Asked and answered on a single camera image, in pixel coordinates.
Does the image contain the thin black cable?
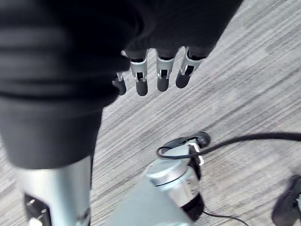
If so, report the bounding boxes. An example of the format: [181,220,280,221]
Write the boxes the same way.
[202,210,246,223]

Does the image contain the thick black cable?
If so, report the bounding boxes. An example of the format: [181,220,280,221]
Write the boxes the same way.
[157,132,301,161]

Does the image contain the right robot hand, black cloth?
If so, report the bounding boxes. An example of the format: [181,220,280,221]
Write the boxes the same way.
[0,0,244,226]

